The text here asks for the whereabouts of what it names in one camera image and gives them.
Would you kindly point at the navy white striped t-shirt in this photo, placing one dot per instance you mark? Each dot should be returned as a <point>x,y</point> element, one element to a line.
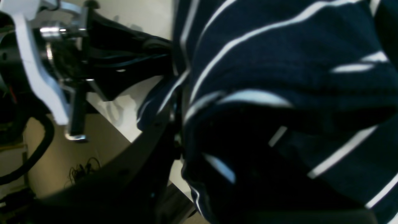
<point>292,106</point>

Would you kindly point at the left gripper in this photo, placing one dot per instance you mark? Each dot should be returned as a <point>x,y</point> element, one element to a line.
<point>118,57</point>

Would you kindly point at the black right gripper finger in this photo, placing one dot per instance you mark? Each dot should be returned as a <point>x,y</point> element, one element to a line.
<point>131,189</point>

